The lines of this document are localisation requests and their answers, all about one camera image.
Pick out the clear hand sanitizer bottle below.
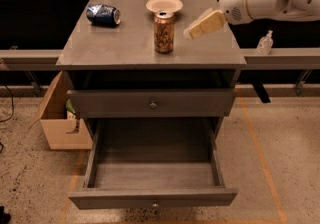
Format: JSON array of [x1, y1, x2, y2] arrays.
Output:
[[256, 30, 273, 55]]

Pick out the white paper bowl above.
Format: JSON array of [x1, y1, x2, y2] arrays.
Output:
[[146, 0, 183, 13]]

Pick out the closed grey top drawer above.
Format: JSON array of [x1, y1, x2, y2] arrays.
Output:
[[67, 89, 235, 118]]

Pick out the open grey middle drawer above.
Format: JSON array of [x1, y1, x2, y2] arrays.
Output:
[[69, 118, 238, 210]]

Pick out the grey metal railing shelf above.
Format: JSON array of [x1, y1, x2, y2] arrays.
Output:
[[0, 48, 320, 71]]

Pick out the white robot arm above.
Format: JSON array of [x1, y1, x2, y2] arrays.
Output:
[[183, 0, 320, 39]]

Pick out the open cardboard box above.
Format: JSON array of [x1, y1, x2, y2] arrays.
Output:
[[30, 72, 92, 150]]

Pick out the orange soda can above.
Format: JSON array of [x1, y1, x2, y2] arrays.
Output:
[[154, 10, 174, 53]]

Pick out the black cable on floor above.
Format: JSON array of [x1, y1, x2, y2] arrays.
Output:
[[0, 82, 16, 154]]

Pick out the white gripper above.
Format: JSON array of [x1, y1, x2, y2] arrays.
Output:
[[183, 0, 253, 40]]

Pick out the crushed blue soda can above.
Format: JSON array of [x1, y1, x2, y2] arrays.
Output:
[[86, 4, 121, 26]]

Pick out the grey wooden drawer cabinet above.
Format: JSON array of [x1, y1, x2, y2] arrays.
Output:
[[57, 0, 245, 137]]

